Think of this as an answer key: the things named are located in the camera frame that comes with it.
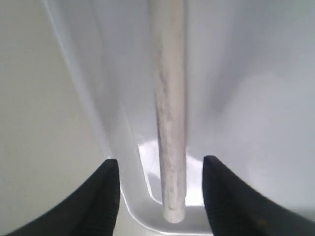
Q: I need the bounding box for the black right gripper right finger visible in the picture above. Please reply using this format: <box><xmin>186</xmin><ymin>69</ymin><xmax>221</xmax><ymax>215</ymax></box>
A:
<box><xmin>202</xmin><ymin>155</ymin><xmax>315</xmax><ymax>236</ymax></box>

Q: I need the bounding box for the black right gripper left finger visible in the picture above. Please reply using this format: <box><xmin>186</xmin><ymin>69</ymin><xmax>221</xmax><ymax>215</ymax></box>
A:
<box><xmin>10</xmin><ymin>159</ymin><xmax>121</xmax><ymax>236</ymax></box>

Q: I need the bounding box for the white wooden drumstick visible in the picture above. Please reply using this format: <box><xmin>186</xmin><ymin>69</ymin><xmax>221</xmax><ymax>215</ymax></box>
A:
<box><xmin>148</xmin><ymin>0</ymin><xmax>187</xmax><ymax>224</ymax></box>

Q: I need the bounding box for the white plastic tray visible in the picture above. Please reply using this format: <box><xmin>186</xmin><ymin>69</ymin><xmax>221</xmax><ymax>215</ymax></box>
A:
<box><xmin>44</xmin><ymin>0</ymin><xmax>315</xmax><ymax>236</ymax></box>

